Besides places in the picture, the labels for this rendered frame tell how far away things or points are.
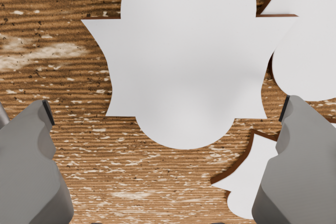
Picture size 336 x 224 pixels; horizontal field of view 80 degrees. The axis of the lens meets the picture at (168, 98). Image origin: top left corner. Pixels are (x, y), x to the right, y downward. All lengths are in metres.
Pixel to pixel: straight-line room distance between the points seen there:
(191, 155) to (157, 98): 0.08
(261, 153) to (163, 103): 0.10
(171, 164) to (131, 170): 0.04
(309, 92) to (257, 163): 0.08
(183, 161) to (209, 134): 0.05
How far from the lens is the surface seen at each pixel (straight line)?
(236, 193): 0.25
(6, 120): 0.26
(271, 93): 0.18
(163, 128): 0.17
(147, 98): 0.15
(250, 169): 0.22
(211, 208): 0.28
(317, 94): 0.19
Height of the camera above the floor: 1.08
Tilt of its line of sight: 59 degrees down
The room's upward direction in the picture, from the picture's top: 179 degrees counter-clockwise
